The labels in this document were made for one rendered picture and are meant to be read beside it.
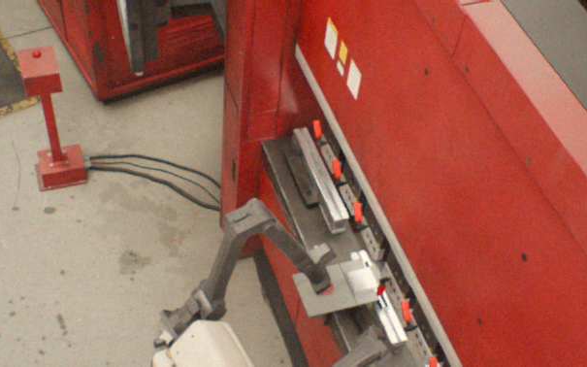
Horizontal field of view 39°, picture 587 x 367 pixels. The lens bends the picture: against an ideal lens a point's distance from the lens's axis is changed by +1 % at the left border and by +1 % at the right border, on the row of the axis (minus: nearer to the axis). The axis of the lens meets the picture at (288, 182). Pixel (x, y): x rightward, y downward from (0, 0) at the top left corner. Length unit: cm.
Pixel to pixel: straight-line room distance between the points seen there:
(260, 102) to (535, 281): 171
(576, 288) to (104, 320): 265
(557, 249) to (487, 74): 41
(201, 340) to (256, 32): 124
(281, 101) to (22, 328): 163
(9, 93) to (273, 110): 208
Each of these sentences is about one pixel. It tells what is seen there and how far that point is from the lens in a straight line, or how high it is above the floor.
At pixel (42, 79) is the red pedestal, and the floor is 78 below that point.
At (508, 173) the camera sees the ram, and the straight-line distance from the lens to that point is 191.
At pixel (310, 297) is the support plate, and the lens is 289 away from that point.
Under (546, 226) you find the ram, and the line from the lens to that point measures 183.
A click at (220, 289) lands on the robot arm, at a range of 249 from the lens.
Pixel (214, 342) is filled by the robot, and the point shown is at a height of 138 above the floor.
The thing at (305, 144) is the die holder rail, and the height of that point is 97.
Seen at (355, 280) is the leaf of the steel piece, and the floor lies 100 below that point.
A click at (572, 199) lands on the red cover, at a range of 170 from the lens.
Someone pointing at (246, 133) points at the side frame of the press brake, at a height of 94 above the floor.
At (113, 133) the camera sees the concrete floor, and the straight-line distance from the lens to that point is 474.
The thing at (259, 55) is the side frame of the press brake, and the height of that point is 136.
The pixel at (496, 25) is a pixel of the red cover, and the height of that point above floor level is 230.
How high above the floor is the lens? 343
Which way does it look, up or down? 50 degrees down
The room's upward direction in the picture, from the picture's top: 8 degrees clockwise
